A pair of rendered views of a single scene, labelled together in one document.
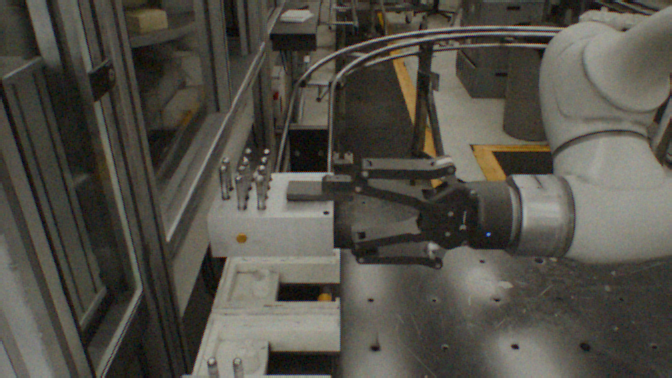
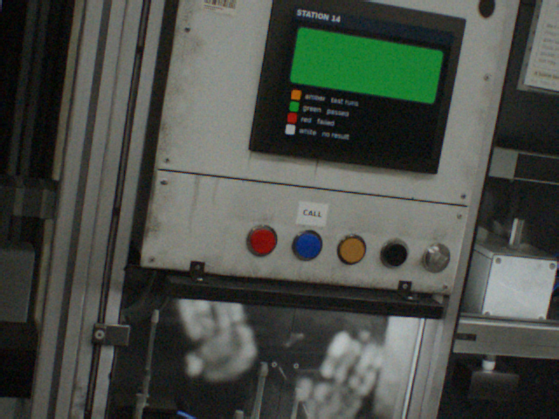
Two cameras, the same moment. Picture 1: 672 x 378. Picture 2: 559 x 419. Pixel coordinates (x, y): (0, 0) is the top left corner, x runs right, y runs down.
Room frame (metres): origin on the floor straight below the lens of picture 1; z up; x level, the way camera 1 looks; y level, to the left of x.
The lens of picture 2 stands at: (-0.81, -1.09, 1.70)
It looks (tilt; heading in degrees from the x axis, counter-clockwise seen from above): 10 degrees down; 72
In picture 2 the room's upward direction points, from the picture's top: 10 degrees clockwise
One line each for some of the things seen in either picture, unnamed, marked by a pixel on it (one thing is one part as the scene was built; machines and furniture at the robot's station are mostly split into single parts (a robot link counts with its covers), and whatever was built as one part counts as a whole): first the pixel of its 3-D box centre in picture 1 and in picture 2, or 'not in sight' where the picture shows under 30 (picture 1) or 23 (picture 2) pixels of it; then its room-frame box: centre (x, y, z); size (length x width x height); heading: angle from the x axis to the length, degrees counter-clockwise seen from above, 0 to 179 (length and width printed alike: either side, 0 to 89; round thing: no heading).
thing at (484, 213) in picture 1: (462, 214); not in sight; (0.49, -0.13, 0.97); 0.09 x 0.07 x 0.08; 90
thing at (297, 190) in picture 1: (320, 190); not in sight; (0.49, 0.02, 1.00); 0.07 x 0.03 x 0.01; 90
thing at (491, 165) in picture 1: (546, 186); not in sight; (2.30, -1.02, 0.01); 1.00 x 0.55 x 0.01; 0
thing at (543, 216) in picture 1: (529, 215); not in sight; (0.49, -0.21, 0.97); 0.09 x 0.06 x 0.09; 0
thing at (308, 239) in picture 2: not in sight; (307, 244); (-0.34, 0.20, 1.42); 0.03 x 0.02 x 0.03; 0
